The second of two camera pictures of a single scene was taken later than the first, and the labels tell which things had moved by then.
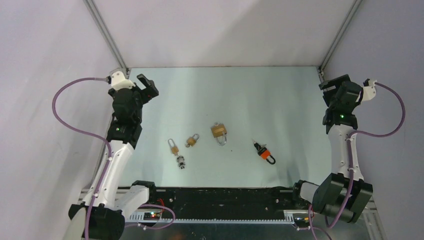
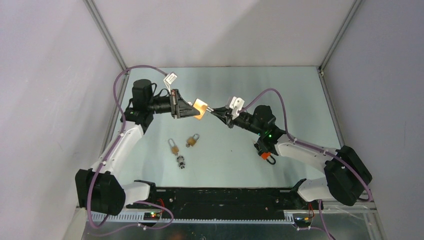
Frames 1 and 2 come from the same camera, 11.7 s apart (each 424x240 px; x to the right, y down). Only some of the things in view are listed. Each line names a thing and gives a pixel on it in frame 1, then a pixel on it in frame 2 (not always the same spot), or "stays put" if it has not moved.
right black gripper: [336, 82] → [224, 114]
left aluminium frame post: [106, 34] stays put
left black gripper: [148, 93] → [179, 108]
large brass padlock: [219, 132] → [201, 106]
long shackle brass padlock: [174, 149] stays put
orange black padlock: [265, 154] stays put
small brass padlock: [191, 141] stays put
